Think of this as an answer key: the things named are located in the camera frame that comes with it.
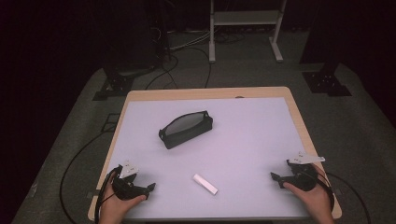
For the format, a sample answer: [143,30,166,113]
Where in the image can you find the white metal stand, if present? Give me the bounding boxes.
[208,0,288,63]

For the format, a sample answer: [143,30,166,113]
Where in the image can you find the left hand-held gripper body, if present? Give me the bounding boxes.
[111,160,150,201]

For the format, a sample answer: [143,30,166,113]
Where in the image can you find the person's left hand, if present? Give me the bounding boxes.
[99,173,149,224]

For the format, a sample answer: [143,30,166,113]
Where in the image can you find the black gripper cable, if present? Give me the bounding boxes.
[320,172,372,224]
[59,130,123,224]

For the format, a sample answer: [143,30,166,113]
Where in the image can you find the white floor cables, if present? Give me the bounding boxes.
[168,29,213,52]

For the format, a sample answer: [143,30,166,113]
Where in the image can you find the black stand base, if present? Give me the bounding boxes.
[301,62,353,98]
[92,63,157,102]

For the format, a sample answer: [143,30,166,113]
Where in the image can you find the black floor cable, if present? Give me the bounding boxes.
[185,46,213,90]
[144,53,180,91]

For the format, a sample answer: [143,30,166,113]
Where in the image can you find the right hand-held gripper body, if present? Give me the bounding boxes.
[282,151,327,192]

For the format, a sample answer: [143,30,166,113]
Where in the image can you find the person's right hand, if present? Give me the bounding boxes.
[282,163,336,224]

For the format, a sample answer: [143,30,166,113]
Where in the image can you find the black pencil case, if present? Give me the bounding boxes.
[158,109,215,150]

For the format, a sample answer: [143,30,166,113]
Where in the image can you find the white eraser stick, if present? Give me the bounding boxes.
[192,173,219,196]

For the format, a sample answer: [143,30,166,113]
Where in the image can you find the white table mat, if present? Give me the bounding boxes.
[105,96,313,219]

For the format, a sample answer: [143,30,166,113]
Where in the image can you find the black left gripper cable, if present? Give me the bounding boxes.
[59,130,123,224]

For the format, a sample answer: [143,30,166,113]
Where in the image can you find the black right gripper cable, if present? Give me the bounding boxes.
[320,172,372,224]

